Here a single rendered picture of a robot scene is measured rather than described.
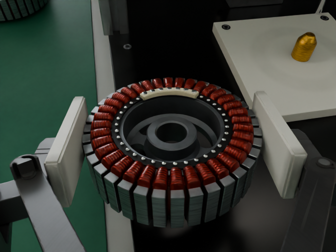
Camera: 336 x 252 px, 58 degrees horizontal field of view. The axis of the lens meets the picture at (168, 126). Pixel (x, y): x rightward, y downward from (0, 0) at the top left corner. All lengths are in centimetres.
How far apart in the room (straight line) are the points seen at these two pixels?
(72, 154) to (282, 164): 11
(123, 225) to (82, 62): 20
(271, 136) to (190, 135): 5
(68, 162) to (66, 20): 31
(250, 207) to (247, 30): 21
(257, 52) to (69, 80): 21
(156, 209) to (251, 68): 20
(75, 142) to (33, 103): 17
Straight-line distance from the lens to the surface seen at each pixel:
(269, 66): 33
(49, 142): 18
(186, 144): 19
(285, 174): 16
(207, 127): 22
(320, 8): 44
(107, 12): 36
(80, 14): 46
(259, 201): 25
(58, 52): 40
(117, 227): 26
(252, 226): 24
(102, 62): 38
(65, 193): 16
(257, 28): 38
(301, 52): 35
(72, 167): 17
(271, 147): 18
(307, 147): 18
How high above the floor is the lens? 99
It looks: 52 degrees down
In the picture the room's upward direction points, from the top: 3 degrees clockwise
